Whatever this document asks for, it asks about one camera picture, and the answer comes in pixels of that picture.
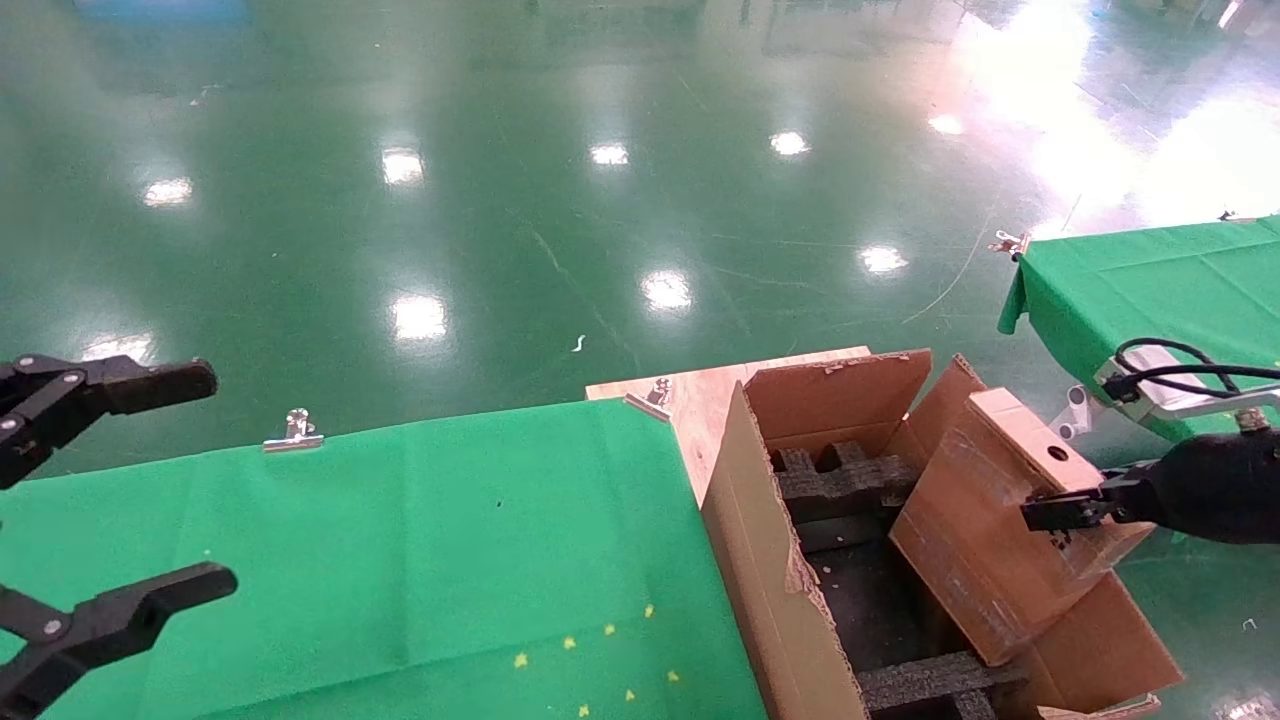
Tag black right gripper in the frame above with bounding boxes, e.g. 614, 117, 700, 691
1020, 430, 1280, 546

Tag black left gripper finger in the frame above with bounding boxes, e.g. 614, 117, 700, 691
0, 355, 219, 491
0, 562, 239, 720

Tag small brown cardboard box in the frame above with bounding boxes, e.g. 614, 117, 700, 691
888, 388, 1158, 667

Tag large open cardboard carton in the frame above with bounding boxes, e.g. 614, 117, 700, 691
700, 348, 1184, 720

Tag black foam insert block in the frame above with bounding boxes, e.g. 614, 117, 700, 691
858, 650, 1031, 720
770, 442, 921, 521

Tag green cloth side table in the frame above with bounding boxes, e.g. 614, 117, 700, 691
997, 215, 1280, 546

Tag large green table cloth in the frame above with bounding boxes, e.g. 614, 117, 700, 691
0, 398, 766, 720

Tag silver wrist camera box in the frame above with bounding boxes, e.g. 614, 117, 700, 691
1095, 345, 1280, 433

